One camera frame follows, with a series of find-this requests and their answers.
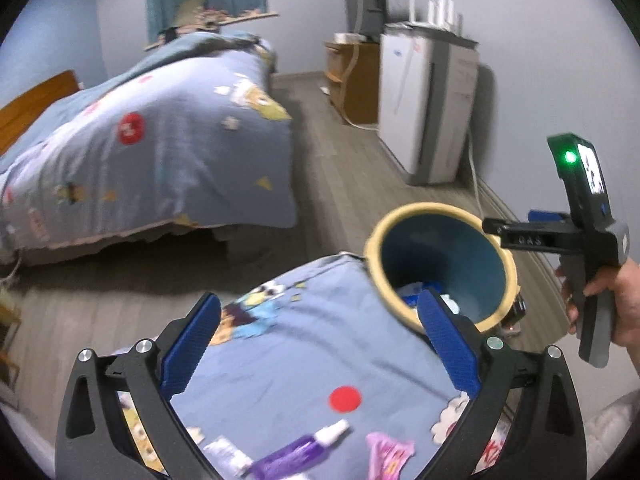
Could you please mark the bed with blue quilt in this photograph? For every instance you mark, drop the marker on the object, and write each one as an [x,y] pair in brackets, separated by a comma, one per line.
[175,135]

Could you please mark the white standing appliance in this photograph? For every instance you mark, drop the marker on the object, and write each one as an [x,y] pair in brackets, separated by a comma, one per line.
[415,110]

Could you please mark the teal bin with beige rim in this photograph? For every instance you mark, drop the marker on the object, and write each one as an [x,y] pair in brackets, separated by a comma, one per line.
[440,245]

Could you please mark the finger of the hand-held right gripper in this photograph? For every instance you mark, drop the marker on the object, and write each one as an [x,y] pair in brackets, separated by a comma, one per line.
[540,235]
[547,216]

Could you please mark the flat white box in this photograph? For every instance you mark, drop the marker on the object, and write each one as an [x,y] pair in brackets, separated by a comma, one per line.
[347,37]

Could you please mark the purple tube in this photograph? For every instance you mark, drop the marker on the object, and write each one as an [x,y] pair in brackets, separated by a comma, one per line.
[290,457]

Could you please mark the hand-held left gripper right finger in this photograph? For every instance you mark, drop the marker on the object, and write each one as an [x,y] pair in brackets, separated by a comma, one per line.
[450,345]

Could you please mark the pink wrapper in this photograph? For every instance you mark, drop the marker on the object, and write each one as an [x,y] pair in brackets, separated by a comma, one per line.
[390,457]

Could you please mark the person's right hand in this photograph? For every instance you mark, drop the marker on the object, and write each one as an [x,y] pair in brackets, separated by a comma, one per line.
[620,305]

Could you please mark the blue plastic packet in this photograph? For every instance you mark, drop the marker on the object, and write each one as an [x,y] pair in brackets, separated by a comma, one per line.
[412,301]

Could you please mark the white router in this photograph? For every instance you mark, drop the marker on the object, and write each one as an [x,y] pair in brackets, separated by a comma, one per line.
[440,12]

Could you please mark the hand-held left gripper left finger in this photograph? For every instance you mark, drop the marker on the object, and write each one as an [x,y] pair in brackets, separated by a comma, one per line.
[192,340]

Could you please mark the wooden cabinet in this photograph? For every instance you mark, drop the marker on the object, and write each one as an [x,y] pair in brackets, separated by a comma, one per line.
[362,85]

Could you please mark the blue printed blanket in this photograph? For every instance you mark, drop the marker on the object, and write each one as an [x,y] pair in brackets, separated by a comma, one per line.
[300,350]

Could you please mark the black monitor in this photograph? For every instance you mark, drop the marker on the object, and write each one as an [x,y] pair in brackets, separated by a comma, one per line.
[367,0]

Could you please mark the wooden headboard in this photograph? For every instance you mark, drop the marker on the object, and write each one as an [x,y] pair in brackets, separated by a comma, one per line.
[35,105]

